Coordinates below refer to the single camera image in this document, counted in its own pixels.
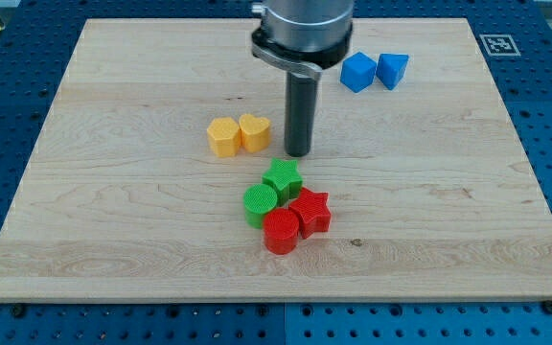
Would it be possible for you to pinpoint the red cylinder block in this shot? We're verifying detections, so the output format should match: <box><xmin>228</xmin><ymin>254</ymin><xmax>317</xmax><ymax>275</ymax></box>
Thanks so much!
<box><xmin>264</xmin><ymin>208</ymin><xmax>299</xmax><ymax>255</ymax></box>

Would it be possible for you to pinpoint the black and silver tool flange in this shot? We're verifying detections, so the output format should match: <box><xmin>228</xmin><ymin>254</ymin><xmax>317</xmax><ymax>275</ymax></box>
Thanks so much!
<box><xmin>251</xmin><ymin>24</ymin><xmax>353</xmax><ymax>81</ymax></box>

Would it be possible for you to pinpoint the green cylinder block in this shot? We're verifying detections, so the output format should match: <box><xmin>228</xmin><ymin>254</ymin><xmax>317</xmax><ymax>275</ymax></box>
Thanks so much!
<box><xmin>243</xmin><ymin>184</ymin><xmax>278</xmax><ymax>229</ymax></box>

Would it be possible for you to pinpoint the yellow heart block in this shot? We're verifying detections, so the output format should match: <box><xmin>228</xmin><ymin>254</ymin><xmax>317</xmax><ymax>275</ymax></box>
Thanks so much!
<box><xmin>239</xmin><ymin>113</ymin><xmax>271</xmax><ymax>152</ymax></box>

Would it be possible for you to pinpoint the red star block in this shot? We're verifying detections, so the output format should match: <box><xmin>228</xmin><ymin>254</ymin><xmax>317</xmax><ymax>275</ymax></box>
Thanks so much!
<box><xmin>288</xmin><ymin>187</ymin><xmax>332</xmax><ymax>239</ymax></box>

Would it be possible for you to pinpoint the blue cube block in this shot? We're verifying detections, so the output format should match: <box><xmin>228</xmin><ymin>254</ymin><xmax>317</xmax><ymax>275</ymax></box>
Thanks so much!
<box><xmin>340</xmin><ymin>52</ymin><xmax>377</xmax><ymax>93</ymax></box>

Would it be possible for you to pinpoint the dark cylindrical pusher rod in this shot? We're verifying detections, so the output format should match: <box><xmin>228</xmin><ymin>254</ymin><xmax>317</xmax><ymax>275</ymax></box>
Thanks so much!
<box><xmin>285</xmin><ymin>73</ymin><xmax>318</xmax><ymax>157</ymax></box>

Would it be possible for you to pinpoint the white fiducial marker tag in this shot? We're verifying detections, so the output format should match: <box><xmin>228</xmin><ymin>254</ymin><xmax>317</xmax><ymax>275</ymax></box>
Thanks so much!
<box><xmin>479</xmin><ymin>34</ymin><xmax>520</xmax><ymax>58</ymax></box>

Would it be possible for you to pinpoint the green star block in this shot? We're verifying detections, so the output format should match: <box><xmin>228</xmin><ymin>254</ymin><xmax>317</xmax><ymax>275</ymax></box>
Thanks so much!
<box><xmin>262</xmin><ymin>158</ymin><xmax>303</xmax><ymax>206</ymax></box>

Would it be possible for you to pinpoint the yellow hexagon block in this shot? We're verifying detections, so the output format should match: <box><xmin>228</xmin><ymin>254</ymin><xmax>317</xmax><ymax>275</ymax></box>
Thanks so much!
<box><xmin>207</xmin><ymin>117</ymin><xmax>242</xmax><ymax>157</ymax></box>

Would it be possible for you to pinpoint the light wooden board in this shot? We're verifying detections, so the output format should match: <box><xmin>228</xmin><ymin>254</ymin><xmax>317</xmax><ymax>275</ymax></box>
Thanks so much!
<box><xmin>0</xmin><ymin>18</ymin><xmax>552</xmax><ymax>304</ymax></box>

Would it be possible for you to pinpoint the blue triangular prism block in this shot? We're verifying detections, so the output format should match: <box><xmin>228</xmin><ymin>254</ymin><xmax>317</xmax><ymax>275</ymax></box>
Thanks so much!
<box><xmin>376</xmin><ymin>53</ymin><xmax>409</xmax><ymax>90</ymax></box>

